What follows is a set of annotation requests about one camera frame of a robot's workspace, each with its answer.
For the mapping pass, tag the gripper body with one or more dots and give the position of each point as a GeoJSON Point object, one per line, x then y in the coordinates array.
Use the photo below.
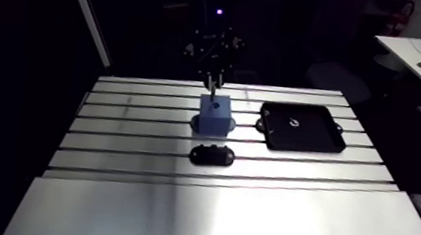
{"type": "Point", "coordinates": [217, 48]}

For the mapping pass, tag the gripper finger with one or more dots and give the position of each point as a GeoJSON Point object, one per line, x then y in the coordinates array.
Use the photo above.
{"type": "Point", "coordinates": [209, 79]}
{"type": "Point", "coordinates": [219, 79]}

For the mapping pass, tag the dark blue-grey block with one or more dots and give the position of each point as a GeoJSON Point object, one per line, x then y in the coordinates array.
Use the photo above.
{"type": "Point", "coordinates": [215, 115]}

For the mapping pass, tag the black oval holder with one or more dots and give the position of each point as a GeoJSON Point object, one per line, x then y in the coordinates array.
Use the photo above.
{"type": "Point", "coordinates": [212, 155]}

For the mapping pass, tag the black tray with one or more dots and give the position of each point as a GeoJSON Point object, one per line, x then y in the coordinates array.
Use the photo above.
{"type": "Point", "coordinates": [303, 132]}

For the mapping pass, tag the dark office chair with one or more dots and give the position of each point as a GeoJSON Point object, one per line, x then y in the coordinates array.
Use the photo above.
{"type": "Point", "coordinates": [338, 81]}

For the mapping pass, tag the white desk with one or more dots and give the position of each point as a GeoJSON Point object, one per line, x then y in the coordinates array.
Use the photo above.
{"type": "Point", "coordinates": [411, 57]}

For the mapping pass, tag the white slanted post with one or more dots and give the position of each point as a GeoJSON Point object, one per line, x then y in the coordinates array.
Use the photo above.
{"type": "Point", "coordinates": [88, 11]}

